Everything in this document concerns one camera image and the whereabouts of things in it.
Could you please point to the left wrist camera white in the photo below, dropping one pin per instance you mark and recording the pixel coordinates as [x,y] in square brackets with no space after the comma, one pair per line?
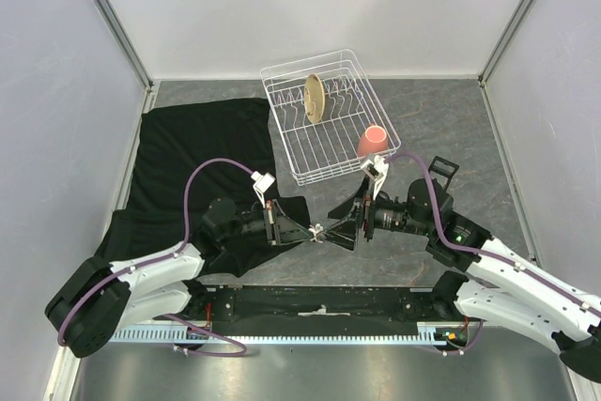
[262,182]

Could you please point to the pink cup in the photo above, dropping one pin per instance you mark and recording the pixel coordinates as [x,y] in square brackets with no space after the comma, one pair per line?
[374,140]

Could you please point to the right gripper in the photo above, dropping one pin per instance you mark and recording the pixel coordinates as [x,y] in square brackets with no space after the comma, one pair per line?
[343,210]

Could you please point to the black square frame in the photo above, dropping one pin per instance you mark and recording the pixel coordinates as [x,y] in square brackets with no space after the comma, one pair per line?
[443,168]

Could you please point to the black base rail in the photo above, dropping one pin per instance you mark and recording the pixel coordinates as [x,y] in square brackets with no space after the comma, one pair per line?
[321,310]

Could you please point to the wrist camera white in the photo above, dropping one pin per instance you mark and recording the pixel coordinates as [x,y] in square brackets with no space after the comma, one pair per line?
[376,169]
[262,182]

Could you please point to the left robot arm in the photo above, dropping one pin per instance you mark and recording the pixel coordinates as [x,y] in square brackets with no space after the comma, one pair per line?
[101,297]

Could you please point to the white wire dish rack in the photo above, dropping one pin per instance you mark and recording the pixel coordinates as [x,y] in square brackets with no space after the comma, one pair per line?
[328,149]

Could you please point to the silver flower brooch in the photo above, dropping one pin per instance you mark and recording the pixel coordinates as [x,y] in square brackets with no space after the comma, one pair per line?
[317,231]

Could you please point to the tan plate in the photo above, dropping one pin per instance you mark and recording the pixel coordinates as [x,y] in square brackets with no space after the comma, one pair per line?
[314,98]

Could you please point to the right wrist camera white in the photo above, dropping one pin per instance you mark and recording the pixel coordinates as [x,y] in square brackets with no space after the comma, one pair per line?
[376,169]

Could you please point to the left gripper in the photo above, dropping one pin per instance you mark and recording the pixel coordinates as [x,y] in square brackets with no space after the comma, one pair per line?
[274,217]

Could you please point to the black garment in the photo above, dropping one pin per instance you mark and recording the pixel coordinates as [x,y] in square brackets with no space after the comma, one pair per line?
[188,156]

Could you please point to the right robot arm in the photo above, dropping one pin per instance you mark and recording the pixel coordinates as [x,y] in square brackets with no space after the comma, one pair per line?
[494,284]

